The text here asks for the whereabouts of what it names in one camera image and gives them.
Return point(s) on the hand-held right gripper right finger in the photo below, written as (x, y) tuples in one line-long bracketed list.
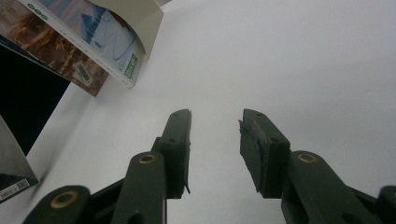
[(267, 161)]

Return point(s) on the white and green book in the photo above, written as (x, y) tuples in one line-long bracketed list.
[(102, 34)]

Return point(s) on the red-brown cover magazine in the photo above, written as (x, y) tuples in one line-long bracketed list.
[(46, 43)]

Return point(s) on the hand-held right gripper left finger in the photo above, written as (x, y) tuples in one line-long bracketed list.
[(174, 161)]

